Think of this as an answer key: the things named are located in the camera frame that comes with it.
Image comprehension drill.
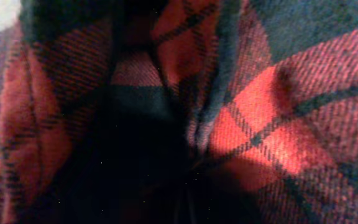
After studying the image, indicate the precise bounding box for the red navy plaid shirt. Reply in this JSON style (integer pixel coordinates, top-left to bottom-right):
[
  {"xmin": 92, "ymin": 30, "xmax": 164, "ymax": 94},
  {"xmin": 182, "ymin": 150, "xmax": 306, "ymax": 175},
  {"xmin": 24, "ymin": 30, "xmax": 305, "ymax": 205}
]
[{"xmin": 0, "ymin": 0, "xmax": 358, "ymax": 223}]

